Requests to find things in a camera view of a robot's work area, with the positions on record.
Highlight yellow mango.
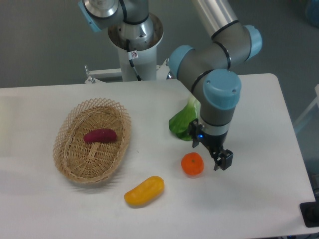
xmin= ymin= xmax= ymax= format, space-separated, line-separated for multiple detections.
xmin=124 ymin=176 xmax=165 ymax=207

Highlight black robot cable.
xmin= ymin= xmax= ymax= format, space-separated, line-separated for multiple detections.
xmin=126 ymin=39 xmax=143 ymax=82

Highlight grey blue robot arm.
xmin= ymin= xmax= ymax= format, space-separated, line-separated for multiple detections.
xmin=78 ymin=0 xmax=262 ymax=170

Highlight blue object top right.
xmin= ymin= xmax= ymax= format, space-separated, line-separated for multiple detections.
xmin=305 ymin=0 xmax=319 ymax=27

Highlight white frame at right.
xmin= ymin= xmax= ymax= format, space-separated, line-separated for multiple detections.
xmin=293 ymin=85 xmax=319 ymax=134

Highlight woven wicker basket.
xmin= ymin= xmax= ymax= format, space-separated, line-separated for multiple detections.
xmin=53 ymin=98 xmax=131 ymax=184

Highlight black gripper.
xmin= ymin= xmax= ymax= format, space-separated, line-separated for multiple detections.
xmin=188 ymin=119 xmax=233 ymax=171

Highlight black device at table edge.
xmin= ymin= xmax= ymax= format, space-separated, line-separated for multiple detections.
xmin=300 ymin=202 xmax=319 ymax=228

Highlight purple sweet potato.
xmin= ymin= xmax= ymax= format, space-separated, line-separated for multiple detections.
xmin=83 ymin=129 xmax=117 ymax=143

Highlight green bok choy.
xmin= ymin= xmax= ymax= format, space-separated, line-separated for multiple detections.
xmin=168 ymin=95 xmax=201 ymax=141

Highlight orange tangerine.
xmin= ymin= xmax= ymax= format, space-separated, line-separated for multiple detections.
xmin=180 ymin=152 xmax=204 ymax=176

